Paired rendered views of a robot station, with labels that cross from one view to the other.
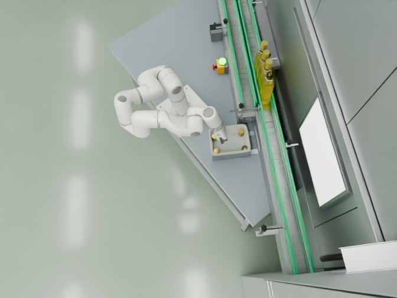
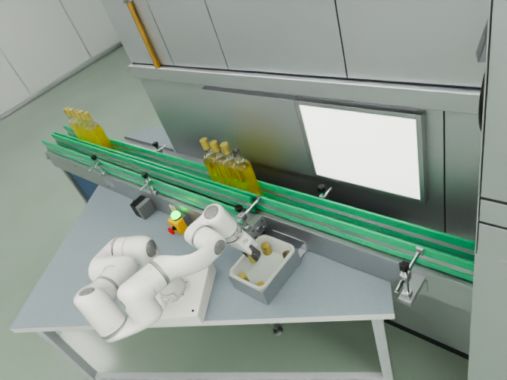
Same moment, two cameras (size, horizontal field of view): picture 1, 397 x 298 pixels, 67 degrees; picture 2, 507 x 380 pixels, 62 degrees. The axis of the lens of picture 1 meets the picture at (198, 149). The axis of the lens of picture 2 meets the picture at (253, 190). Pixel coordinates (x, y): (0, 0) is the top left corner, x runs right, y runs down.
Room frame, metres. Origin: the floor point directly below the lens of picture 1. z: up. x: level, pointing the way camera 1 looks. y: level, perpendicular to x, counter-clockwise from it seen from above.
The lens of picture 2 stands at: (-0.19, 0.48, 2.00)
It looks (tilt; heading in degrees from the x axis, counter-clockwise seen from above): 38 degrees down; 320
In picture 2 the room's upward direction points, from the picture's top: 21 degrees counter-clockwise
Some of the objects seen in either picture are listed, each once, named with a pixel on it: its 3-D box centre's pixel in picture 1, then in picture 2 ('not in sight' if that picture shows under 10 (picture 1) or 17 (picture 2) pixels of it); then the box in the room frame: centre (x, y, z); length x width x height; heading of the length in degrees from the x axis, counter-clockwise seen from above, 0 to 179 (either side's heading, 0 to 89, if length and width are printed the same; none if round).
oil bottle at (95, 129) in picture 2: not in sight; (98, 133); (2.01, -0.46, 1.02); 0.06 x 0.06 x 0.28; 88
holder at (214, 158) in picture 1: (233, 142); (269, 263); (0.68, -0.21, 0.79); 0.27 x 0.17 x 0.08; 88
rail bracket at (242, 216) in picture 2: (244, 110); (246, 213); (0.80, -0.29, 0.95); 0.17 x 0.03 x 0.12; 88
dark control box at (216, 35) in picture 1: (215, 32); (142, 207); (1.51, -0.24, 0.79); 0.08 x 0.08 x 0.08; 88
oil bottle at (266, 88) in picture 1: (266, 90); (247, 181); (0.88, -0.42, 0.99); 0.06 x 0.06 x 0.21; 87
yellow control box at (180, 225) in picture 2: (221, 66); (179, 223); (1.23, -0.24, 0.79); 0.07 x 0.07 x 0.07; 88
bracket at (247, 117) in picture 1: (246, 117); (256, 228); (0.80, -0.30, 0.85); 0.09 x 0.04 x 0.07; 88
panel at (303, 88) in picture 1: (308, 107); (302, 138); (0.65, -0.54, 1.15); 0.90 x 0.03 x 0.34; 178
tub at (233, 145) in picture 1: (228, 142); (264, 267); (0.68, -0.18, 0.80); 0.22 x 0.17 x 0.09; 88
